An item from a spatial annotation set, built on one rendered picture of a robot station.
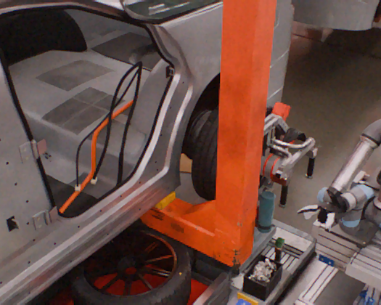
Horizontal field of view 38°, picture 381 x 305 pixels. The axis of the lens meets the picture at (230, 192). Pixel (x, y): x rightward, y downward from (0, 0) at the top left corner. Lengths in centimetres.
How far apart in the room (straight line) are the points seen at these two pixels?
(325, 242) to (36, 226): 146
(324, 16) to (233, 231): 312
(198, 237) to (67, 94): 124
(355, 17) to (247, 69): 332
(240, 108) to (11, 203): 102
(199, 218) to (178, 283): 36
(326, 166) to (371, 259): 206
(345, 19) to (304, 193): 188
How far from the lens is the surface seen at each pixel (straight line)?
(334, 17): 548
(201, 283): 323
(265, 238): 371
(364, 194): 240
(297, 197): 437
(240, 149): 250
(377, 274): 279
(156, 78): 314
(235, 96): 239
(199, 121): 330
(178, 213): 306
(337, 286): 341
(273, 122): 307
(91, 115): 331
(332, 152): 500
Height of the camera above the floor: 262
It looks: 37 degrees down
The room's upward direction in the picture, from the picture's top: 3 degrees clockwise
